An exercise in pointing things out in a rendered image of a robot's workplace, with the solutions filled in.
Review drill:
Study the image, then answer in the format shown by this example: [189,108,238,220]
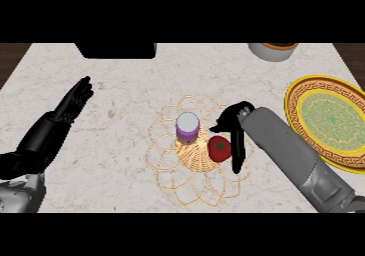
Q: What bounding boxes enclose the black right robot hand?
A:
[208,100,257,175]

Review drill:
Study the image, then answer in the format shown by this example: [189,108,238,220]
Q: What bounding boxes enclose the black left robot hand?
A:
[52,75,94,124]

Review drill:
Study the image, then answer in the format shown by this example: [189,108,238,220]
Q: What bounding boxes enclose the red tomato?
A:
[207,135,232,164]

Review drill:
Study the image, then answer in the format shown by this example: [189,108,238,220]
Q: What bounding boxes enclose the tan woven placemat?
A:
[143,94,252,207]

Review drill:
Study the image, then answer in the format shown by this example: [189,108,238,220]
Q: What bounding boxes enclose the yellow patterned plate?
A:
[283,74,365,175]

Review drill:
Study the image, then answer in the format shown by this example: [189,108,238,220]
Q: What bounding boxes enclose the purple can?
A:
[174,111,201,145]

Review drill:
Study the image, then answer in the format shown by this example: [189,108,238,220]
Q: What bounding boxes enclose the black appliance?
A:
[74,43,158,61]

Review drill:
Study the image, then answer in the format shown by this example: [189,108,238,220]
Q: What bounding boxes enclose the grey pot with brown rim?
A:
[247,43,300,63]

